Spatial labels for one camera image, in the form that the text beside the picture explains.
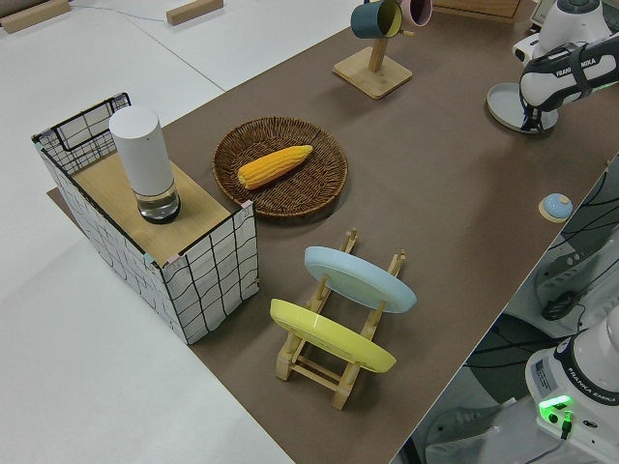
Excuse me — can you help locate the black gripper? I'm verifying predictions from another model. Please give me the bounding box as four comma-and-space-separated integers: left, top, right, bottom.
519, 92, 544, 134

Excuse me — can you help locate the blue dome bell on coaster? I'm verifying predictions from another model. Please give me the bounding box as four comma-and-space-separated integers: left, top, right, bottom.
538, 192, 575, 223

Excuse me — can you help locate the gray round plate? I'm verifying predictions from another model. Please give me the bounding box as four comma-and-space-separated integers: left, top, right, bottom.
486, 81, 560, 134

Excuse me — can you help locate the long wooden block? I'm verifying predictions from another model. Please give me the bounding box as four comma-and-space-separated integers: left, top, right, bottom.
0, 0, 72, 34
165, 0, 225, 26

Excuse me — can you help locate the wooden mug tree stand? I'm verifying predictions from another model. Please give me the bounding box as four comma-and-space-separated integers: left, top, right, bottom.
332, 28, 416, 102

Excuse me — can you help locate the light wooden board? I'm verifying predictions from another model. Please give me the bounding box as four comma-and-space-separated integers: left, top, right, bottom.
72, 153, 232, 260

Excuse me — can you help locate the black coiled cable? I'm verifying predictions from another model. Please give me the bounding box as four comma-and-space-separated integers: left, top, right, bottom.
541, 289, 579, 321

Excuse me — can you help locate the dark teal mug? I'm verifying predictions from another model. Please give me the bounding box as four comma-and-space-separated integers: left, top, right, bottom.
349, 0, 405, 40

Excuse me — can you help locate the light blue plate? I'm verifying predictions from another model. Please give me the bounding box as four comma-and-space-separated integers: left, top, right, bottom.
304, 246, 418, 315

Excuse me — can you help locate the white cylinder with clear base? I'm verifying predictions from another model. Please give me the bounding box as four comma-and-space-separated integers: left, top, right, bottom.
108, 106, 183, 225

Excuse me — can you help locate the pink mug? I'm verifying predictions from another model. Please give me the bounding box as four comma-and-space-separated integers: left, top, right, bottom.
401, 0, 435, 28

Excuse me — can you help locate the brown table mat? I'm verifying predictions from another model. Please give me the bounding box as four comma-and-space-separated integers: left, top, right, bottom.
45, 0, 619, 464

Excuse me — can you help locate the round brown wicker basket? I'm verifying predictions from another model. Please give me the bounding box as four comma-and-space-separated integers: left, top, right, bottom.
213, 116, 349, 224

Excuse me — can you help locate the yellow corn cob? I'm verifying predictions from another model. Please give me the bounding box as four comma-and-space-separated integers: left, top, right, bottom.
237, 144, 313, 190

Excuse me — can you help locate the wooden dish rack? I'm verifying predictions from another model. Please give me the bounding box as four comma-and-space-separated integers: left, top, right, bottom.
275, 226, 407, 411

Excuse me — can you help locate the grid patterned wire basket box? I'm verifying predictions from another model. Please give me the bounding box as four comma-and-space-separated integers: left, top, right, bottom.
31, 91, 261, 346

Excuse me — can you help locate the wooden box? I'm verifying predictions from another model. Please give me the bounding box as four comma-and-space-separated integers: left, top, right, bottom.
431, 0, 524, 21

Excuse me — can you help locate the yellow plate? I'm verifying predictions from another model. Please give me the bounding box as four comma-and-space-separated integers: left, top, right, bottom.
269, 298, 398, 374

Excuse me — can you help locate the thin blue cable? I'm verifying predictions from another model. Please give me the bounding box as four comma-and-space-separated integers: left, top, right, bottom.
67, 0, 168, 23

